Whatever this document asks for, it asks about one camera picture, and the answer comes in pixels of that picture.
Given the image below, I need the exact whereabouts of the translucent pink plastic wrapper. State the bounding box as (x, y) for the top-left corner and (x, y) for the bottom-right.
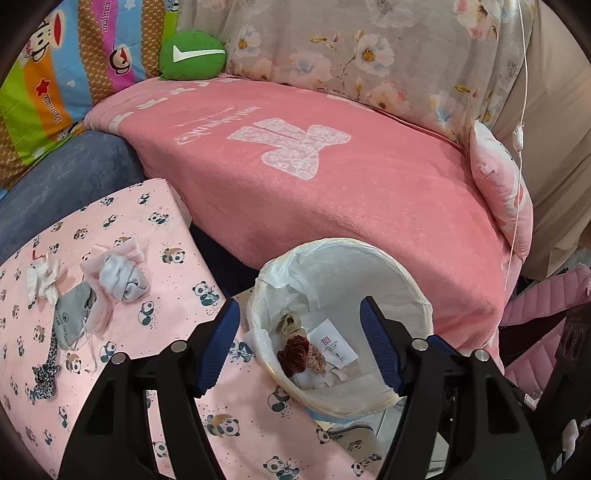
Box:
(80, 237), (145, 337)

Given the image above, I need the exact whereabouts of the white printed packaging bag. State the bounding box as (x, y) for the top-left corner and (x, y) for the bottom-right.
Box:
(308, 319), (359, 369)

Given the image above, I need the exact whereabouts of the blue-grey sock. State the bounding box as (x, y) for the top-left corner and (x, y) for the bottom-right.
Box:
(99, 255), (149, 303)

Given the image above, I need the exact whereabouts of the dark red velvet scrunchie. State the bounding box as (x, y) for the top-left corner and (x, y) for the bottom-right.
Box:
(276, 335), (310, 378)

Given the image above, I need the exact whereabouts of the light grey sock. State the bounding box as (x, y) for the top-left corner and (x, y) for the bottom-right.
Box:
(276, 313), (305, 339)

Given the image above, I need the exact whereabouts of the tan dotted scrunchie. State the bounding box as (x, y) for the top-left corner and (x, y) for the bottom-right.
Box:
(305, 343), (327, 375)

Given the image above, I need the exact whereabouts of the white-lined trash bin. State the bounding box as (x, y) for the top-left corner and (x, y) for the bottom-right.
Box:
(245, 238), (434, 423)

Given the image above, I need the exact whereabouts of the leopard print scrunchie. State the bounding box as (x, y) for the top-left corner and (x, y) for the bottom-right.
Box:
(29, 330), (61, 402)

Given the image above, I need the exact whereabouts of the pink quilted chair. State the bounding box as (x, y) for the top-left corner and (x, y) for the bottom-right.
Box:
(499, 265), (590, 403)

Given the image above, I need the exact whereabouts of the pink panda print sheet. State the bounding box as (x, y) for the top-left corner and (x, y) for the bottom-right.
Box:
(1, 179), (384, 479)

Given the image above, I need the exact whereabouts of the white glove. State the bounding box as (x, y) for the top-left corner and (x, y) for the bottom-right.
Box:
(26, 251), (62, 309)

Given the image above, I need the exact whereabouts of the pink floral pillow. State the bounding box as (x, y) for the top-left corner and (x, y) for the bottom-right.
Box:
(469, 121), (534, 262)

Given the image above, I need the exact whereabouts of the blue-grey velvet cushion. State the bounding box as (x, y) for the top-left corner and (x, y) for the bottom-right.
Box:
(1, 131), (145, 261)

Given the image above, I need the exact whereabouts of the pink towel blanket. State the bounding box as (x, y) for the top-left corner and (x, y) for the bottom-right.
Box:
(84, 77), (515, 355)

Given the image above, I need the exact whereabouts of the grey floral quilt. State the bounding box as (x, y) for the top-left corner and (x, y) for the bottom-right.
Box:
(177, 0), (536, 145)

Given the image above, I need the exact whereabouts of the green check mark plush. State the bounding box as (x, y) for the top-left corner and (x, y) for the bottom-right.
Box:
(159, 31), (226, 81)

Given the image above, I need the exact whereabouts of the colourful monkey print pillow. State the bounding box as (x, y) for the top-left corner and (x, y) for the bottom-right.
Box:
(1, 0), (179, 192)

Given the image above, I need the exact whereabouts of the grey drawstring pouch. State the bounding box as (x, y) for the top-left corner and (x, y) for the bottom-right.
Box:
(53, 281), (97, 374)

